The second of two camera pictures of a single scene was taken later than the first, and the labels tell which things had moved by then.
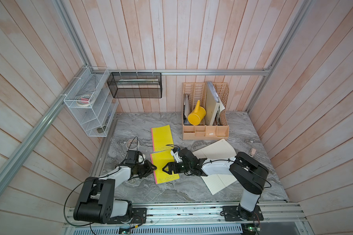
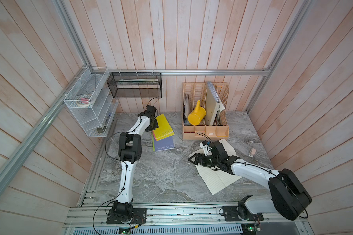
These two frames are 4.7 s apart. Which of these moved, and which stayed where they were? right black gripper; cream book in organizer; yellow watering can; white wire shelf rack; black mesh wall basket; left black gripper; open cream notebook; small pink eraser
Moved: left black gripper; right black gripper
Stayed: yellow watering can; small pink eraser; cream book in organizer; black mesh wall basket; open cream notebook; white wire shelf rack
